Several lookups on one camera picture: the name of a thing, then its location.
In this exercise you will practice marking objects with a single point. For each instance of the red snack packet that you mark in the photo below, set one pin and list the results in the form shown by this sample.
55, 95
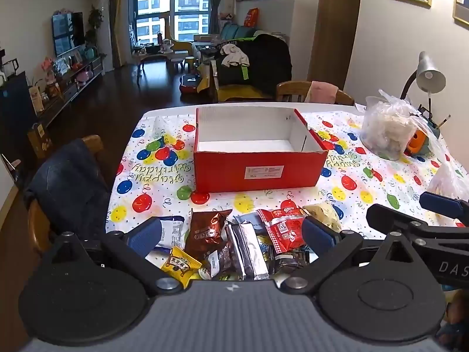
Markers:
284, 227

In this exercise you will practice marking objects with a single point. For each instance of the television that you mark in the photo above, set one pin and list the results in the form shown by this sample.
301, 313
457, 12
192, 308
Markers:
67, 33

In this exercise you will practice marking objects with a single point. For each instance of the copper brown foil packet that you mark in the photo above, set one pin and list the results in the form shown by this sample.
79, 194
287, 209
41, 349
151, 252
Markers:
207, 231

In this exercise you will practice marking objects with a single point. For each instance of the black gold snack packet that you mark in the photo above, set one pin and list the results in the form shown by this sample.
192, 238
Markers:
221, 258

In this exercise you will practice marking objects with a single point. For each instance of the beige snack packet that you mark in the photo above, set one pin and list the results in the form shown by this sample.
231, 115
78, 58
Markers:
324, 214

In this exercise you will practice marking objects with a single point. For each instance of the grey curtain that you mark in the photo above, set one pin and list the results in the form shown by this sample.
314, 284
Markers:
217, 0

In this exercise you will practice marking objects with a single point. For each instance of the yellow snack packet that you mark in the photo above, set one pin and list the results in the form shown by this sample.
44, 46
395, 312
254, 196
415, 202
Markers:
181, 266

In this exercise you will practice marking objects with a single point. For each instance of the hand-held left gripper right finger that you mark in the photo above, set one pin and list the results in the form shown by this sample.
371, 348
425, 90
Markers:
318, 234

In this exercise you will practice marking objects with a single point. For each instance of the crumpled clear plastic bag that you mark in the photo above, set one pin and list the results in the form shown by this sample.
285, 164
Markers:
449, 183

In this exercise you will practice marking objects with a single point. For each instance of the wooden chair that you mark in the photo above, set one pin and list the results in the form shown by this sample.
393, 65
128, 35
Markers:
93, 143
289, 93

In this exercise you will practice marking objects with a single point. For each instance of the dark denim jacket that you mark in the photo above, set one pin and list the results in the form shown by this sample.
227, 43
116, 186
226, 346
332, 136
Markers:
69, 187

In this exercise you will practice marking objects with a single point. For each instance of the white blue snack packet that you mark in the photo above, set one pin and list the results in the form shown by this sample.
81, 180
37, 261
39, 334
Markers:
170, 231

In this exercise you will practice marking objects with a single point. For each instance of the white paper bag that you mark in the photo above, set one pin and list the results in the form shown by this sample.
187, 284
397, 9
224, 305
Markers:
36, 99

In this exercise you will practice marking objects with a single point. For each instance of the silver foil snack packet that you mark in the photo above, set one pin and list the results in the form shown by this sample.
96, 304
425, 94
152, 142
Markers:
247, 249

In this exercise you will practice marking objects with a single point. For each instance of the white tower air conditioner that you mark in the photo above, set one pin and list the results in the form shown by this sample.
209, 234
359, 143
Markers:
106, 33

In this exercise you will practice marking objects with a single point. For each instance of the black coat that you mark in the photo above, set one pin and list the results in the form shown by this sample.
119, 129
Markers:
267, 62

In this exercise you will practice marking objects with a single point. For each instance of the wooden TV cabinet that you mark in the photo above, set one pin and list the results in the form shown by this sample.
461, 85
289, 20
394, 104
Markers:
73, 80

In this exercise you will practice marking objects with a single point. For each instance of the white cardboard box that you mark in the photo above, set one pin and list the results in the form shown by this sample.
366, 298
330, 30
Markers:
227, 172

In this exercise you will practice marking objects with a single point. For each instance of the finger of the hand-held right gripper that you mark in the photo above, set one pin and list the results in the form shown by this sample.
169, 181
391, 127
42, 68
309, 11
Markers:
388, 218
441, 204

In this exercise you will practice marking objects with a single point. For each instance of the yellow curtain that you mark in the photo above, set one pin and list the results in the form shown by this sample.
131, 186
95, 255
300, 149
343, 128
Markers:
118, 18

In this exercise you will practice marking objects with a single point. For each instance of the dark brown snack packet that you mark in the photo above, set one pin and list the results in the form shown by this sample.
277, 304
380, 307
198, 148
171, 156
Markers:
291, 260

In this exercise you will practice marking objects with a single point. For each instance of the orange snack bag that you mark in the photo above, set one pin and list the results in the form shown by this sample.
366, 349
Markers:
251, 17

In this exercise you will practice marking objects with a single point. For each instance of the brown paper bag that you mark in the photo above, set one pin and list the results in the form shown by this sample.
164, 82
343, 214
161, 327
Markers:
39, 141

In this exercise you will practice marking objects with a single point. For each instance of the balloon print tablecloth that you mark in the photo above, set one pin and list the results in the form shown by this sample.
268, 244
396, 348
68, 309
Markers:
154, 190

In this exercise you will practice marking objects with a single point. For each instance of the white paper slip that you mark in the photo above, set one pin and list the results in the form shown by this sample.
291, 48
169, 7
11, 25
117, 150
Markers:
360, 107

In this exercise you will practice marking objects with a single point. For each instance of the grey desk lamp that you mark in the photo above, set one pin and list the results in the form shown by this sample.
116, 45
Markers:
430, 75

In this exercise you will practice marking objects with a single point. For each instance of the clear bag with plastic container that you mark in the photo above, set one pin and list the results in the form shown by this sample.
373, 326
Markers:
388, 128

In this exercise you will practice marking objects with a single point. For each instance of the large window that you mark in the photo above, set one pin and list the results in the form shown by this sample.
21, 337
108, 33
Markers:
154, 7

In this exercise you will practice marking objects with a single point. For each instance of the potted plant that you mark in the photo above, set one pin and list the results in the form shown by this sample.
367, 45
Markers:
95, 20

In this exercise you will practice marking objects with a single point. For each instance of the pink cloth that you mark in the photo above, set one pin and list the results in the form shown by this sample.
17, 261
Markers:
321, 91

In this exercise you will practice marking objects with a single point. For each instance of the beige garment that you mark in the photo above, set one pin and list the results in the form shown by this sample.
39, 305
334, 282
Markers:
234, 55

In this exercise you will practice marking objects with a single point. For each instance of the red blue floor toy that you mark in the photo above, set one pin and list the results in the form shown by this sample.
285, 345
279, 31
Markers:
188, 83

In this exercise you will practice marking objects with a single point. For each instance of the light blue snack packet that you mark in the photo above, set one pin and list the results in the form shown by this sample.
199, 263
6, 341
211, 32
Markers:
246, 219

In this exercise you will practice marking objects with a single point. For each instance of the black cabinet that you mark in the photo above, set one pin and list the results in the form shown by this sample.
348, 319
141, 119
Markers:
16, 113

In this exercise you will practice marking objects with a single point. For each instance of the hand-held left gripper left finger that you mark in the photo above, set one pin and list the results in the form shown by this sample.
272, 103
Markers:
146, 233

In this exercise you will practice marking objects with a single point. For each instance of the yellow cartoon jelly pack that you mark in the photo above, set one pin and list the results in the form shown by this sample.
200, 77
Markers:
264, 245

